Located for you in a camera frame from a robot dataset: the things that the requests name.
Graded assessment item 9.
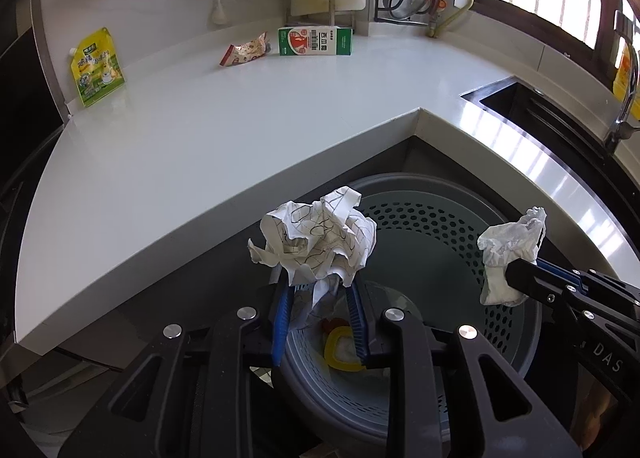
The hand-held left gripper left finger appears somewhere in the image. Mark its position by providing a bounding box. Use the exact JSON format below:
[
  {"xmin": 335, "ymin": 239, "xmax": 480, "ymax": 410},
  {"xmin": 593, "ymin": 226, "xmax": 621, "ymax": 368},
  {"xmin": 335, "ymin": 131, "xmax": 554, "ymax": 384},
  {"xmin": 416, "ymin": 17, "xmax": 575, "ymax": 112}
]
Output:
[{"xmin": 57, "ymin": 283, "xmax": 293, "ymax": 458}]

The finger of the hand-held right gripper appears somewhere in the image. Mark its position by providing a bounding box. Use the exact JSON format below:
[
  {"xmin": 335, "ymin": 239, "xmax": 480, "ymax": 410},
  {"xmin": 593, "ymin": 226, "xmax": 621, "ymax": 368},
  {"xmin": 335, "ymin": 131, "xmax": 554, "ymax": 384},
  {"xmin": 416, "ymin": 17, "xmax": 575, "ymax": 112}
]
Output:
[
  {"xmin": 536, "ymin": 258, "xmax": 640, "ymax": 300},
  {"xmin": 506, "ymin": 260, "xmax": 576, "ymax": 307}
]

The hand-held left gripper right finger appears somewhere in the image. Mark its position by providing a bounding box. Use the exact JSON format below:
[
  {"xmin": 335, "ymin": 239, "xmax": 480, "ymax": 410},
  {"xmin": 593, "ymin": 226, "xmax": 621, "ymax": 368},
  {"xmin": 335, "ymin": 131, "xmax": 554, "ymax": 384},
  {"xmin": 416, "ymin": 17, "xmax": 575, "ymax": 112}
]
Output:
[{"xmin": 345, "ymin": 283, "xmax": 583, "ymax": 458}]

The yellow plastic ring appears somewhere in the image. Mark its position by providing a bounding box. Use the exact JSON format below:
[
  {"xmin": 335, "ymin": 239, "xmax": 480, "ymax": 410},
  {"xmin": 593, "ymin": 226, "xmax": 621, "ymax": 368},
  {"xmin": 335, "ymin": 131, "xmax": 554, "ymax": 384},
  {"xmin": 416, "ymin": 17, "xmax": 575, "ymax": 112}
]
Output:
[{"xmin": 323, "ymin": 328, "xmax": 363, "ymax": 370}]

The white tissue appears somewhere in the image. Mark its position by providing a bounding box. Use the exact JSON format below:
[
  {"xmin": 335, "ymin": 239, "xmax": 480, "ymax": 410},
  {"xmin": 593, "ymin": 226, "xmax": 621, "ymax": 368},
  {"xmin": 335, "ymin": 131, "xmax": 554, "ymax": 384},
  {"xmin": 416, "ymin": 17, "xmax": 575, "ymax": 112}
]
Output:
[{"xmin": 477, "ymin": 206, "xmax": 548, "ymax": 307}]

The line-printed paper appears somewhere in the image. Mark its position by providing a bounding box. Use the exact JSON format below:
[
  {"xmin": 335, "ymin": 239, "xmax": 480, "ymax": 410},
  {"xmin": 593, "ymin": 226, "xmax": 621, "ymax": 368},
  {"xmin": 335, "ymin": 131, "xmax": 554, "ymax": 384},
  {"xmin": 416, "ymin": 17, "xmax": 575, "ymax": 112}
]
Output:
[{"xmin": 247, "ymin": 186, "xmax": 378, "ymax": 309}]

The grey perforated trash bin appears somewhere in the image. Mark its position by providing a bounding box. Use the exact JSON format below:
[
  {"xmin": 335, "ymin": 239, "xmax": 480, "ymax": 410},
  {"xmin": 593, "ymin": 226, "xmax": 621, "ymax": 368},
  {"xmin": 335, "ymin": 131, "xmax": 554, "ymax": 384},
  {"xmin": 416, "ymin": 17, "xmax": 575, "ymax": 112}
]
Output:
[{"xmin": 277, "ymin": 173, "xmax": 553, "ymax": 444}]

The black kitchen sink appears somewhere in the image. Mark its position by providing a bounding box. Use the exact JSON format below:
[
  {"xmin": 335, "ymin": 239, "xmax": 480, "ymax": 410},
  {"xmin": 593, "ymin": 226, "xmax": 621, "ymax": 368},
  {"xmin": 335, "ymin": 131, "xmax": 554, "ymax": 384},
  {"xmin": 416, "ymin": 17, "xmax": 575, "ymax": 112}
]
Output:
[{"xmin": 460, "ymin": 78, "xmax": 640, "ymax": 199}]

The steel faucet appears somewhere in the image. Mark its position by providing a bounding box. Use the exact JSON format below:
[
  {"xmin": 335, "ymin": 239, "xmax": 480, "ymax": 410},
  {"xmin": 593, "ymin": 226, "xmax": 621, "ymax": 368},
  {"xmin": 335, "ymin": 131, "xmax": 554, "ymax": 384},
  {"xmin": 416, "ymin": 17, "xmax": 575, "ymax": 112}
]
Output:
[{"xmin": 602, "ymin": 28, "xmax": 640, "ymax": 154}]

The yellow bottle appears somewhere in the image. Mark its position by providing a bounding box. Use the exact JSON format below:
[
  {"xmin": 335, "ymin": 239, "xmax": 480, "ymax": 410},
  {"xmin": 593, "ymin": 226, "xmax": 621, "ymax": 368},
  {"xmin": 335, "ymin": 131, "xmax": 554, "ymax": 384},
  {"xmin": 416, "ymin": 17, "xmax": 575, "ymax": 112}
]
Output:
[{"xmin": 612, "ymin": 40, "xmax": 640, "ymax": 121}]

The red cream snack wrapper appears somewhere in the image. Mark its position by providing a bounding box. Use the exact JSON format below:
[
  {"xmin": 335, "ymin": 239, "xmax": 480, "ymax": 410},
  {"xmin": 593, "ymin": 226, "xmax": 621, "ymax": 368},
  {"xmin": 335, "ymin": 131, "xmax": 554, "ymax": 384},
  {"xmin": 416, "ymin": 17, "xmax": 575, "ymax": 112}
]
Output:
[{"xmin": 219, "ymin": 31, "xmax": 271, "ymax": 69}]

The green white carton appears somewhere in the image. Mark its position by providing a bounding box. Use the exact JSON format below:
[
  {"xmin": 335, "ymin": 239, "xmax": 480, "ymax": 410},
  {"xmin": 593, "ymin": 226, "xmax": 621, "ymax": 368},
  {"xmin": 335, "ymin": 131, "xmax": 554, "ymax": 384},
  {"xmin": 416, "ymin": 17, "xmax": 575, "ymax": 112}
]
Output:
[{"xmin": 278, "ymin": 25, "xmax": 353, "ymax": 57}]

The yellow green spout pouch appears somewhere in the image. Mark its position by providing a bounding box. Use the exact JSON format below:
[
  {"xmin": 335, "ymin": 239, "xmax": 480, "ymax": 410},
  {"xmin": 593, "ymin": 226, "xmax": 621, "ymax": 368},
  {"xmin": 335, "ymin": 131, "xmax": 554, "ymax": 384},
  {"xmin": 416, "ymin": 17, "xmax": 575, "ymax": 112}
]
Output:
[{"xmin": 69, "ymin": 27, "xmax": 127, "ymax": 108}]

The yellow gas hose with valve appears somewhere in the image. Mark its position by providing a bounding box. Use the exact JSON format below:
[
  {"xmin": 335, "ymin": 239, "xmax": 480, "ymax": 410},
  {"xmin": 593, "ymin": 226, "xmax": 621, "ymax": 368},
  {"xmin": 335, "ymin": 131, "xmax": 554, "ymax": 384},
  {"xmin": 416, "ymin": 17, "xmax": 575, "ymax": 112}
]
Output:
[{"xmin": 427, "ymin": 0, "xmax": 475, "ymax": 38}]

